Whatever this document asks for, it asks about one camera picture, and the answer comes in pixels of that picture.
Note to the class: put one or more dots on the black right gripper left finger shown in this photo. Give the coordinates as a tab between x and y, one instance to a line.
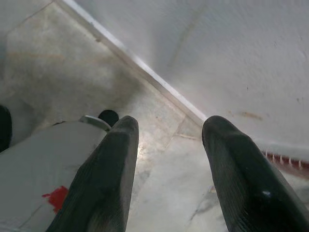
101	183

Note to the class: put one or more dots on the red ribbed plastic object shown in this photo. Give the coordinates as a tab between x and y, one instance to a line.
289	161

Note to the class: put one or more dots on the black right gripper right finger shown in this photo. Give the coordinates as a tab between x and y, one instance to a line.
251	183

